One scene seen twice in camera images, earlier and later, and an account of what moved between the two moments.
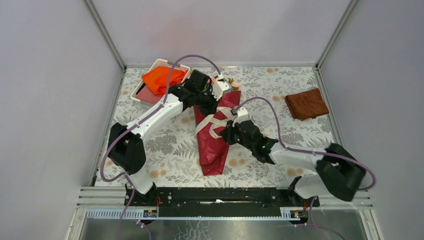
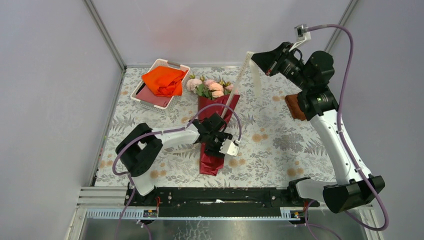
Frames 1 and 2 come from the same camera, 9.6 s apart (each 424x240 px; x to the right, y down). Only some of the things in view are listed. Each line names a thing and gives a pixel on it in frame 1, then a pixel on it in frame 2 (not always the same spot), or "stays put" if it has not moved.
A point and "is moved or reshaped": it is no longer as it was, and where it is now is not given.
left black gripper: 211,109 -> 222,136
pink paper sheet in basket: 145,94 stays put
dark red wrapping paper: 212,149 stays put
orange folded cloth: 157,79 stays put
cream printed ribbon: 218,125 is moved or reshaped
